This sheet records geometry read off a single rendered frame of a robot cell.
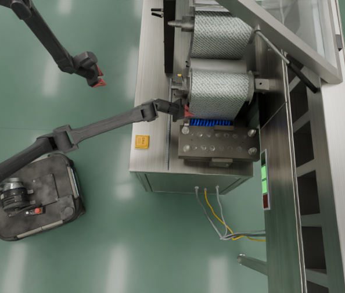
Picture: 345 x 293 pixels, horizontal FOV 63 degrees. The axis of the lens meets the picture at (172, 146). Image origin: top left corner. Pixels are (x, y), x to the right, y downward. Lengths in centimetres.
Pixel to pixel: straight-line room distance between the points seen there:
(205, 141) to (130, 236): 123
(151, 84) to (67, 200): 107
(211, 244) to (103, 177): 104
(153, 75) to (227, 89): 60
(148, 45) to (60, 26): 158
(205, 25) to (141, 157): 72
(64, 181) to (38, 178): 19
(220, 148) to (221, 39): 50
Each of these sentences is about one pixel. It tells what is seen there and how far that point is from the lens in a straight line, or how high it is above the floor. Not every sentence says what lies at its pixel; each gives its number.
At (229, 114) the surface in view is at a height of 110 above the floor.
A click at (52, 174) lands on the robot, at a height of 26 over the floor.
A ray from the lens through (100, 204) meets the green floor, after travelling 242.
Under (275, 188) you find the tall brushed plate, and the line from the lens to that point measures 114.
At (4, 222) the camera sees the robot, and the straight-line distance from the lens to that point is 241.
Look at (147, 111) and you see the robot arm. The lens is 125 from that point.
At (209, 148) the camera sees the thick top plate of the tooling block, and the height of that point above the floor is 103.
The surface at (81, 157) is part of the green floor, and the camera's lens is 253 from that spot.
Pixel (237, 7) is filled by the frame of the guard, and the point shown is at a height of 191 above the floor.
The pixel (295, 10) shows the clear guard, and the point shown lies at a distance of 84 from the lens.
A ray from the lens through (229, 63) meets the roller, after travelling 136.
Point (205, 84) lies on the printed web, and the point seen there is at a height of 131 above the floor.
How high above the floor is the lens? 234
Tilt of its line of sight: 73 degrees down
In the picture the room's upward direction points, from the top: 3 degrees clockwise
